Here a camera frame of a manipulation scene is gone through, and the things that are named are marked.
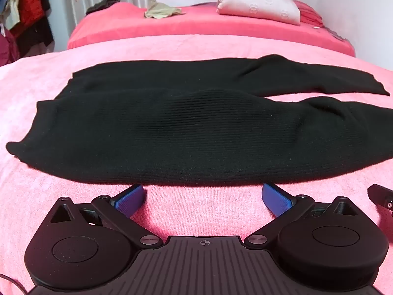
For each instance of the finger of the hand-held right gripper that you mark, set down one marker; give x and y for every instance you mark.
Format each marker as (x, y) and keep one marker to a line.
(382, 195)

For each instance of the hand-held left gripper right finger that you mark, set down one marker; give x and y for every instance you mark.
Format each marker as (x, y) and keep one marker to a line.
(276, 201)

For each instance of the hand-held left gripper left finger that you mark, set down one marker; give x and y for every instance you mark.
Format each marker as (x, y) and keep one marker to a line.
(130, 201)

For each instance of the black knit pants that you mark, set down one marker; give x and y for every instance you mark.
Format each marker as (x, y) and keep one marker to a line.
(184, 129)

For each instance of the pink fleece blanket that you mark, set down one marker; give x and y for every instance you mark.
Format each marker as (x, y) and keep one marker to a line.
(46, 67)

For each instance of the red bed with cover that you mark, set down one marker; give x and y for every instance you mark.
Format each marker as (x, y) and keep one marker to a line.
(184, 26)

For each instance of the hanging black garment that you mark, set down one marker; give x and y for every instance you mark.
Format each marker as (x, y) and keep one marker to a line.
(40, 33)

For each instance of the folded red blanket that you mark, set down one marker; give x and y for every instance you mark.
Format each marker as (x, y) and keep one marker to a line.
(310, 13)

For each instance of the beige crumpled cloth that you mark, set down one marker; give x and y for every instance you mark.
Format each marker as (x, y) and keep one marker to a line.
(162, 10)

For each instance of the hanging maroon garment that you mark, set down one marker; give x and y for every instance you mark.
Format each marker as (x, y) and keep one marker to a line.
(7, 47)

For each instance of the dark crumpled cloth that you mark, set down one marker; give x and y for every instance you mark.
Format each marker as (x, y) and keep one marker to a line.
(103, 4)

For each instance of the folded pale pink quilt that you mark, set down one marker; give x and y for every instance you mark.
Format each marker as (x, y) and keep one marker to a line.
(261, 3)

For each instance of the hanging red jacket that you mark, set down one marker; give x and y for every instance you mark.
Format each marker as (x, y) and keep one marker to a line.
(29, 3)

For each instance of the hanging beige garment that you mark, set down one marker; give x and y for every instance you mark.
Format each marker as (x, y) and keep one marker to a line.
(13, 0)

